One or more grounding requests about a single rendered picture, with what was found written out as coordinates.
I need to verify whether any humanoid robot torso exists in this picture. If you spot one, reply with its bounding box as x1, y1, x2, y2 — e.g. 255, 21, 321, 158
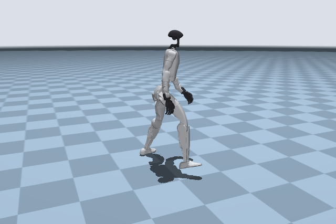
153, 47, 180, 100

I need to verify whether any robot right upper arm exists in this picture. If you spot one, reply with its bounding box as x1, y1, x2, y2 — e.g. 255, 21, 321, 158
162, 50, 176, 75

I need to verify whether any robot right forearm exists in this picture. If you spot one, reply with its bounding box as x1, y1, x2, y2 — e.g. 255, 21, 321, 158
162, 71, 170, 98

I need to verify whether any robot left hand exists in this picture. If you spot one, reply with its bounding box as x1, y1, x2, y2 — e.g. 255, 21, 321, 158
181, 87, 193, 104

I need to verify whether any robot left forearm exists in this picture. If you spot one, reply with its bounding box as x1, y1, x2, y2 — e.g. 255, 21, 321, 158
172, 76, 183, 93

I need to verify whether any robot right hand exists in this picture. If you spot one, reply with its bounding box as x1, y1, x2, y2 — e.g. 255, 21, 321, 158
163, 93, 175, 115

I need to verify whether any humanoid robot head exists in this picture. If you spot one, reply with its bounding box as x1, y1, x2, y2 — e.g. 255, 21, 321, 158
168, 30, 183, 49

